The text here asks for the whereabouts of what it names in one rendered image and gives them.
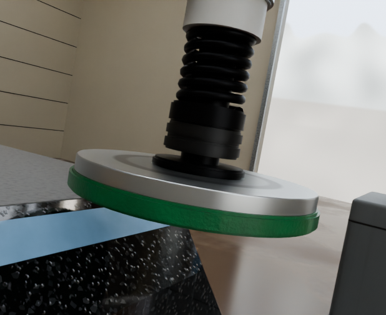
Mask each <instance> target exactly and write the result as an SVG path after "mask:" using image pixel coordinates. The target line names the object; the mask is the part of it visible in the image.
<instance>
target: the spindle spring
mask: <svg viewBox="0 0 386 315"><path fill-rule="evenodd" d="M201 36H219V37H225V38H233V39H238V40H241V41H245V42H235V41H229V40H225V39H210V38H202V39H199V38H197V37H200V38H201ZM186 39H187V41H188V42H186V43H185V45H184V52H185V53H186V54H185V55H183V57H182V63H183V65H184V66H182V67H181V69H180V75H181V76H182V77H183V78H181V79H179V82H178V83H177V84H178V86H179V87H180V88H181V89H180V90H178V91H177V92H176V98H177V99H178V100H180V101H190V100H191V98H194V99H208V100H215V101H224V102H229V103H234V104H243V103H245V100H246V98H245V97H244V96H243V95H240V94H234V93H245V92H246V91H247V90H248V87H247V85H246V84H244V83H243V82H240V81H248V80H249V78H250V74H249V73H248V72H247V71H245V70H247V69H250V68H251V67H252V61H251V60H249V58H251V57H252V56H253V55H254V52H255V51H254V50H253V48H252V47H251V46H254V45H255V43H256V42H257V40H256V38H255V37H253V36H251V35H250V34H247V33H246V32H242V31H239V30H236V29H231V28H227V27H220V26H198V27H194V28H192V29H190V30H188V31H187V34H186ZM196 49H221V50H227V51H233V52H237V53H239V55H236V54H230V53H226V52H215V51H198V50H196ZM196 61H207V62H216V63H226V64H233V65H236V68H234V67H228V66H220V65H214V64H197V62H196ZM195 74H215V75H220V76H228V77H232V78H234V80H230V79H222V78H217V77H205V76H195ZM193 86H200V87H208V88H219V89H228V90H232V92H234V93H229V92H221V91H211V90H205V89H193V88H192V87H193ZM229 108H230V109H235V110H238V111H242V112H244V111H243V109H242V108H241V107H238V106H231V105H229Z"/></svg>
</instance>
